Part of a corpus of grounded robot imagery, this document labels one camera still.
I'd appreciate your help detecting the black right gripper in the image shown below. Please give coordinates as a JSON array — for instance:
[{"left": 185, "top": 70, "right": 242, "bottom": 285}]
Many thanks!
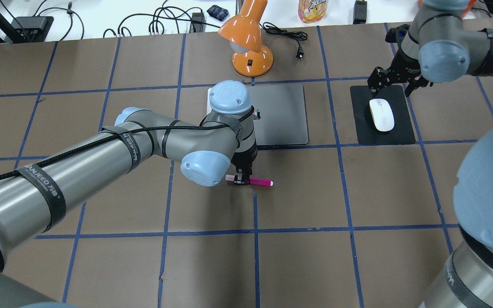
[{"left": 367, "top": 46, "right": 434, "bottom": 97}]

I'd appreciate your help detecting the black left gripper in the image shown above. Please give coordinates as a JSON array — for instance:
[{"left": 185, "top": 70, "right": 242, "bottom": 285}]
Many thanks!
[{"left": 232, "top": 143, "right": 258, "bottom": 186}]

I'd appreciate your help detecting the pink highlighter pen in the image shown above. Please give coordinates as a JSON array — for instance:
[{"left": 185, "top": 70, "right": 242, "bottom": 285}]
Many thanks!
[{"left": 225, "top": 174, "right": 274, "bottom": 187}]

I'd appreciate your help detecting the white computer mouse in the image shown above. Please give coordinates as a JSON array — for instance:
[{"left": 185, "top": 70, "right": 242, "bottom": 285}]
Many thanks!
[{"left": 368, "top": 99, "right": 395, "bottom": 132}]

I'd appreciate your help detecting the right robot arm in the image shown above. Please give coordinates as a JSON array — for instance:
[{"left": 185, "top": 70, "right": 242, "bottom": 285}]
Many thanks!
[{"left": 368, "top": 0, "right": 493, "bottom": 308}]

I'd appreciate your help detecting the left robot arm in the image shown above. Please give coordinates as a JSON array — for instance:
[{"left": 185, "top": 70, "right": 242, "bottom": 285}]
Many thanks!
[{"left": 0, "top": 80, "right": 256, "bottom": 308}]

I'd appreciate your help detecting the black mousepad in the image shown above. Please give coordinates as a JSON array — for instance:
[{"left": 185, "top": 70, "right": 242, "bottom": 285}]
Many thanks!
[{"left": 350, "top": 85, "right": 415, "bottom": 145}]

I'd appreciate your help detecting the silver closed laptop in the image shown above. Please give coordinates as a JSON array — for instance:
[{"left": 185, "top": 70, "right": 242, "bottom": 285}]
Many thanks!
[{"left": 207, "top": 83, "right": 310, "bottom": 147}]

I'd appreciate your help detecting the black power adapter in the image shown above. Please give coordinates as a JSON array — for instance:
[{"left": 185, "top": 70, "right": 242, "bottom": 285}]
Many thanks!
[{"left": 352, "top": 0, "right": 368, "bottom": 24}]

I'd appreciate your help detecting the orange juice bottle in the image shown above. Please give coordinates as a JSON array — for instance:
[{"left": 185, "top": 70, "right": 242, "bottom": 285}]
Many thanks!
[{"left": 297, "top": 0, "right": 328, "bottom": 24}]

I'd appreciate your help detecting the orange desk lamp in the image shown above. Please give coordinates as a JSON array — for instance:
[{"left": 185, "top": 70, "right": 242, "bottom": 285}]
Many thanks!
[{"left": 218, "top": 0, "right": 273, "bottom": 77}]

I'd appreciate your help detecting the dark blue checkered pouch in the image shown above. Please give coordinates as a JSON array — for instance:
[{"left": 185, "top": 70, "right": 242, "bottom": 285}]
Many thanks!
[{"left": 207, "top": 5, "right": 229, "bottom": 22}]

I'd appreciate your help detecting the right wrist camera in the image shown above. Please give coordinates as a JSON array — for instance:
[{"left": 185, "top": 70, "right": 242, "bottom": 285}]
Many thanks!
[{"left": 385, "top": 24, "right": 410, "bottom": 45}]

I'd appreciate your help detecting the lamp power cable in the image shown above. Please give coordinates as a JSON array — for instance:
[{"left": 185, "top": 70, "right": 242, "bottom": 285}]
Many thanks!
[{"left": 261, "top": 21, "right": 308, "bottom": 60}]

